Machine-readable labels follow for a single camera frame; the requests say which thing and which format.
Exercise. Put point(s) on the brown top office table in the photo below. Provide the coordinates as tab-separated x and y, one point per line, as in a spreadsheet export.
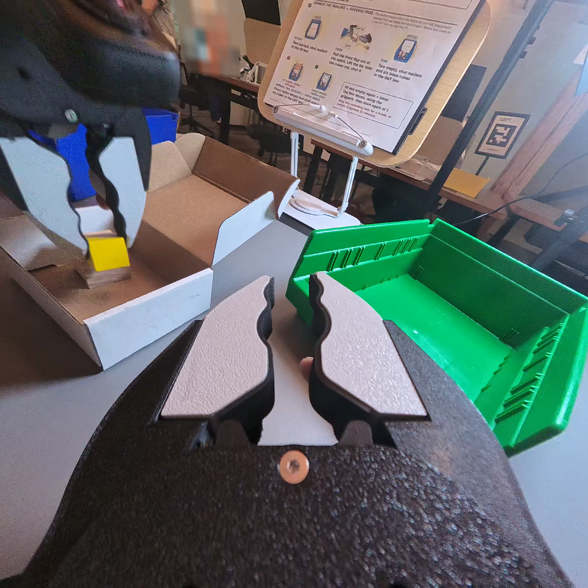
234	85
459	190

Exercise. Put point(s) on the instruction sheet on stand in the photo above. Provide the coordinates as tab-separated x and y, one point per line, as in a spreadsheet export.
321	124

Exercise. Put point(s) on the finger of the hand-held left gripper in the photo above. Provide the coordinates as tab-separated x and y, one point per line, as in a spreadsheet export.
36	183
126	183

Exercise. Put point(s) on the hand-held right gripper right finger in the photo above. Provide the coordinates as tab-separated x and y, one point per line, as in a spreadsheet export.
363	363

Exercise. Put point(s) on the person's right hand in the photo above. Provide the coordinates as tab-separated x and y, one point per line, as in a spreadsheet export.
305	367

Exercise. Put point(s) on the white cardboard mailer box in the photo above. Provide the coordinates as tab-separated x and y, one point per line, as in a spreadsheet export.
183	216

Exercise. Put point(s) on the yellow cube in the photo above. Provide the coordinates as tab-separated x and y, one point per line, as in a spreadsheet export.
108	255

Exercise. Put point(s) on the printed instruction sheet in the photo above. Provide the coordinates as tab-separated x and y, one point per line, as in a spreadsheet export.
367	69

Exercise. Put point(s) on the green plastic bin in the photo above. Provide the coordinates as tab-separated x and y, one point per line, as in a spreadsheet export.
436	321

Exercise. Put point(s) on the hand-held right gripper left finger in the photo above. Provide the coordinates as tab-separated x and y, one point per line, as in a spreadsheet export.
220	358

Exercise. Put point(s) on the blue plastic bin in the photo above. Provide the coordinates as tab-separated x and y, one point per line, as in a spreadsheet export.
160	124

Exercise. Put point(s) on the black white marker sign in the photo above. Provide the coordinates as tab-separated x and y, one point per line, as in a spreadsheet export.
501	135

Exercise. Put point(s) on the yellow paper sheet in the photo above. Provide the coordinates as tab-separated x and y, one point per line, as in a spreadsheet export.
466	182

